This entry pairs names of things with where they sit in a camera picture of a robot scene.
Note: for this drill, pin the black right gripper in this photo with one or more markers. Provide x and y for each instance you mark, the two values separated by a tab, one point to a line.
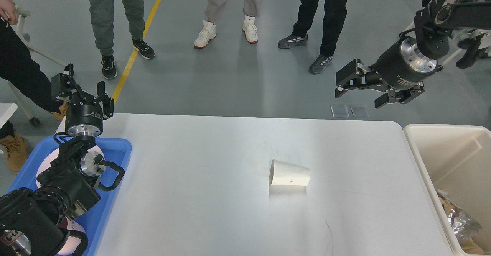
402	66

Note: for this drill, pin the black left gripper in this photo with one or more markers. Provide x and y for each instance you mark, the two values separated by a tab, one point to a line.
81	119

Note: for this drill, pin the white paper cup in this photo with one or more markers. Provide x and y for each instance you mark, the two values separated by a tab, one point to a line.
287	174

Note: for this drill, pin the brown paper ball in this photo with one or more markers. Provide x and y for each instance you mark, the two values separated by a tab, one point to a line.
445	202

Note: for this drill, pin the pink mug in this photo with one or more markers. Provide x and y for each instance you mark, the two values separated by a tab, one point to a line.
72	243

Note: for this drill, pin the aluminium foil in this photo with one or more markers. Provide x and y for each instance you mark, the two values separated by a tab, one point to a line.
463	226

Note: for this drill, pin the large brown paper sheet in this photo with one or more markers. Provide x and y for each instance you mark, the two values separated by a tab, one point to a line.
470	247

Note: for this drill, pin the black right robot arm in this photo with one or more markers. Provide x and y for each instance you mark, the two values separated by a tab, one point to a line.
400	71

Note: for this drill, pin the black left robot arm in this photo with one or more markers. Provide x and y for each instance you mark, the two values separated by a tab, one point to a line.
30	220

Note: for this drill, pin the right clear floor tile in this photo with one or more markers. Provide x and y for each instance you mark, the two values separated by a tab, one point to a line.
359	111

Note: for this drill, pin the clear floor tile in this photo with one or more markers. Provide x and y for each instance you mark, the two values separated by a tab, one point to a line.
340	111
359	111

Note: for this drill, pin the left clear floor tile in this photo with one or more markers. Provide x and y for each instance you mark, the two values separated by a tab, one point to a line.
340	111

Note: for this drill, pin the white side table corner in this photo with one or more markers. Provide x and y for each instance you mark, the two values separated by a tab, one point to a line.
6	111

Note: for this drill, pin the white plastic bin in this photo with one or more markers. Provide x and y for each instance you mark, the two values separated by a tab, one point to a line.
456	159

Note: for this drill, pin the white rolling chair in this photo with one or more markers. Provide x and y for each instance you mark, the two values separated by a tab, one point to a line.
466	22

